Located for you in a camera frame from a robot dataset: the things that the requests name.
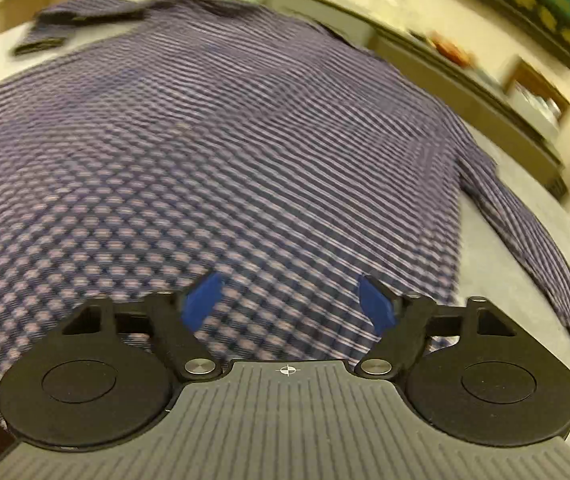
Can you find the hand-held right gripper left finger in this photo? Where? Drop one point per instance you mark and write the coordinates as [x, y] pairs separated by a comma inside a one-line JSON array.
[[204, 300]]

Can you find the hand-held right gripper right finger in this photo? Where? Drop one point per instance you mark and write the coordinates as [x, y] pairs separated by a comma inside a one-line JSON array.
[[375, 305]]

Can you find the blue plaid shirt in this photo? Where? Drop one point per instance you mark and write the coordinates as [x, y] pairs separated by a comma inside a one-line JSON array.
[[225, 150]]

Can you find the grey brown sideboard cabinet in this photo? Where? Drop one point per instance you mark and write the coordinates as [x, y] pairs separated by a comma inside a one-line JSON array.
[[465, 105]]

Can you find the grey desk organizer box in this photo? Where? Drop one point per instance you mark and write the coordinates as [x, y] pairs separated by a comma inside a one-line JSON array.
[[535, 107]]

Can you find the red fruit bowl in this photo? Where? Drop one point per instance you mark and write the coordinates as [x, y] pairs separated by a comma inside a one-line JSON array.
[[450, 49]]

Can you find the brown wooden framed board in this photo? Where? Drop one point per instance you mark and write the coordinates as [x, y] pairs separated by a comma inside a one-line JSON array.
[[540, 77]]

